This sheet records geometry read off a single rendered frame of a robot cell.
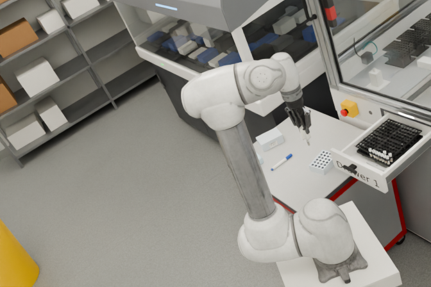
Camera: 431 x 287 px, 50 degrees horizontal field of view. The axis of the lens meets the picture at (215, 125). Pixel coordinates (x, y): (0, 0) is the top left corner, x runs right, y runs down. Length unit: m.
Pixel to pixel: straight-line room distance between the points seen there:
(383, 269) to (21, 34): 4.26
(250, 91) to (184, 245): 2.13
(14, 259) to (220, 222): 1.51
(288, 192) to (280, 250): 0.60
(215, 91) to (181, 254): 2.08
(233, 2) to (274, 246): 1.27
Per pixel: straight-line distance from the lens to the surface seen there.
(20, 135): 5.51
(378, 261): 1.82
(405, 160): 2.09
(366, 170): 2.02
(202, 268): 3.17
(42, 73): 5.23
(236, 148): 1.48
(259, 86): 1.33
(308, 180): 2.27
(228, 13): 2.41
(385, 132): 2.20
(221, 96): 1.38
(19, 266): 3.82
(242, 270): 3.04
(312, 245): 1.68
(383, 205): 2.56
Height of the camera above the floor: 2.28
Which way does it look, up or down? 32 degrees down
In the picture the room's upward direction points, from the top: 25 degrees counter-clockwise
